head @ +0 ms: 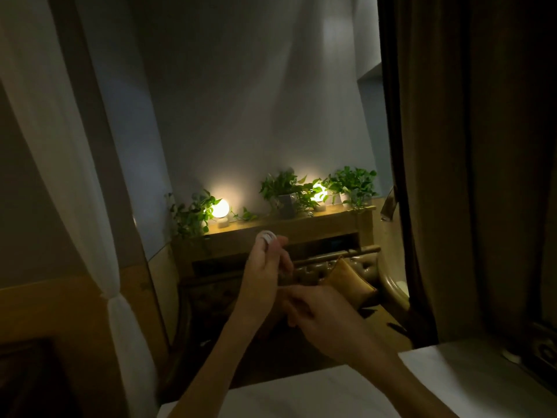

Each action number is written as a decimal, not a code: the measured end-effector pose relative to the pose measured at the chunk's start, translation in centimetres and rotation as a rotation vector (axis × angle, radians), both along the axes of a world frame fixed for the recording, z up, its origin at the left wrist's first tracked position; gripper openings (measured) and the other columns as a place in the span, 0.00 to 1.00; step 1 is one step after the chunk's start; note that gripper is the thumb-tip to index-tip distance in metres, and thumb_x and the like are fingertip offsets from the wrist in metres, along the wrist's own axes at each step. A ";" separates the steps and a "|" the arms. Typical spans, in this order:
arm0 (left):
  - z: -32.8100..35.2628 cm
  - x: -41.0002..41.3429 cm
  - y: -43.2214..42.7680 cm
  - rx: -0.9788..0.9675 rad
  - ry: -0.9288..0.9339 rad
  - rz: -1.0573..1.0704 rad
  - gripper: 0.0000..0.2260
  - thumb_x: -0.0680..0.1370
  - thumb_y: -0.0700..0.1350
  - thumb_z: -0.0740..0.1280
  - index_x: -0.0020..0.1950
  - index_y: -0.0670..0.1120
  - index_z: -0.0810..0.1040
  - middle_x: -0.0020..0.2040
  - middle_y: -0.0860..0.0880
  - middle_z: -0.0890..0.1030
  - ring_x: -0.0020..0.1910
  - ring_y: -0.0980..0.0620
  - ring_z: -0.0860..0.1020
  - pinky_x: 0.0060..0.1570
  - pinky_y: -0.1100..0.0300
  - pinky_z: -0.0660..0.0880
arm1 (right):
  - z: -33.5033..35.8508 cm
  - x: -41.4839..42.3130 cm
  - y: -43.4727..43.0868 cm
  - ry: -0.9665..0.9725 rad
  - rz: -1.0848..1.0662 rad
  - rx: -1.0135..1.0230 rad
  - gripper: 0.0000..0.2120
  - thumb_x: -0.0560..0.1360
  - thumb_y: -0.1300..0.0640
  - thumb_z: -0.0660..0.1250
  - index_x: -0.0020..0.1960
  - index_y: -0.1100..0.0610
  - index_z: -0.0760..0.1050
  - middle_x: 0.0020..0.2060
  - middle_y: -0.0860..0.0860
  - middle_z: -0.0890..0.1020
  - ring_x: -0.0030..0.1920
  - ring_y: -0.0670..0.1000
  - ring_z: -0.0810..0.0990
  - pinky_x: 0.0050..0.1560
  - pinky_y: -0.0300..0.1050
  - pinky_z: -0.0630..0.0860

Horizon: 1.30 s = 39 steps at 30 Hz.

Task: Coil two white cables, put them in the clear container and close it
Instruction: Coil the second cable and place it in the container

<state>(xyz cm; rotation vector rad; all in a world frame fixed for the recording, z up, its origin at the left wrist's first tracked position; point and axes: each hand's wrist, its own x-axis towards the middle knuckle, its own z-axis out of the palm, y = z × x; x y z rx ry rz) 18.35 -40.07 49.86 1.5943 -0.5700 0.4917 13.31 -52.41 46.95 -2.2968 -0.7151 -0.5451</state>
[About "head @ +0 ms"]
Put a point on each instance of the person's right hand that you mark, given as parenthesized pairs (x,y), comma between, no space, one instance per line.
(335,326)

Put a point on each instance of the person's left hand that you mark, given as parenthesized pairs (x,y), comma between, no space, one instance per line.
(261,282)

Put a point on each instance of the person's left forearm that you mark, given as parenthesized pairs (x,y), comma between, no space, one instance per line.
(213,370)

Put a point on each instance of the orange square cushion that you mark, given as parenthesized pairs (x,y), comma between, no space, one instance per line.
(348,282)

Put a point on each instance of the brown tufted leather sofa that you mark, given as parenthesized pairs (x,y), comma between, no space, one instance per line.
(204,309)

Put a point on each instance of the glowing globe lamp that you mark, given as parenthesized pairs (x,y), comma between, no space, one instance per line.
(320,195)
(220,208)

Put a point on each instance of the trailing green potted plant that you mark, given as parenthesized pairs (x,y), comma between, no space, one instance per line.
(191,217)

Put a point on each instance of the green plant in grey pot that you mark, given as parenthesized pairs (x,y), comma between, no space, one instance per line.
(283,187)

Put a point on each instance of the green plant in white pot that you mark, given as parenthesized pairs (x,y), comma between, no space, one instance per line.
(352,184)

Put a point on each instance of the brown heavy curtain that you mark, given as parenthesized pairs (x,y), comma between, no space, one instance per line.
(470,169)

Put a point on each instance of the white sheer curtain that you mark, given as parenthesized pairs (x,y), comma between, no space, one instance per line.
(56,147)

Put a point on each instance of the wooden wall shelf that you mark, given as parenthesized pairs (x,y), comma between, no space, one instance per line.
(304,228)

